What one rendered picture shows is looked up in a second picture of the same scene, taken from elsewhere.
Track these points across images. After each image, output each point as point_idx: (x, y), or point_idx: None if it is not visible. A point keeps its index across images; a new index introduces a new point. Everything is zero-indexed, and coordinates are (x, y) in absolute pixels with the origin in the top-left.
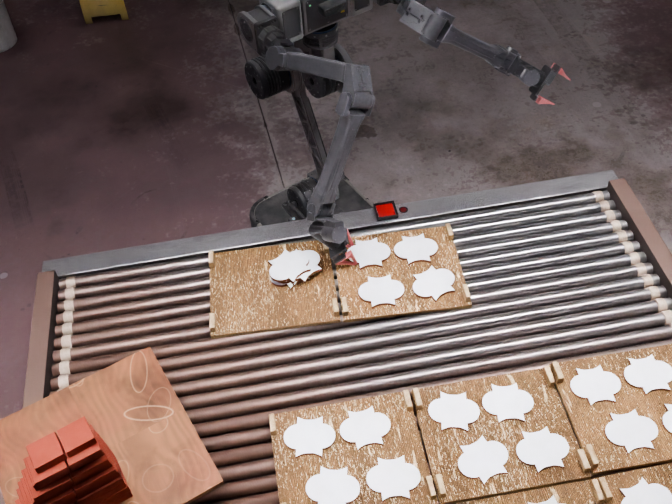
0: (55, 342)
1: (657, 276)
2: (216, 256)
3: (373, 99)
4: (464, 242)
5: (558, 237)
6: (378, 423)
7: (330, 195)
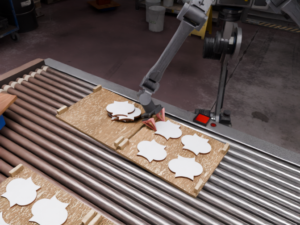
0: (10, 82)
1: None
2: (102, 89)
3: (205, 19)
4: (231, 161)
5: None
6: (57, 216)
7: (155, 75)
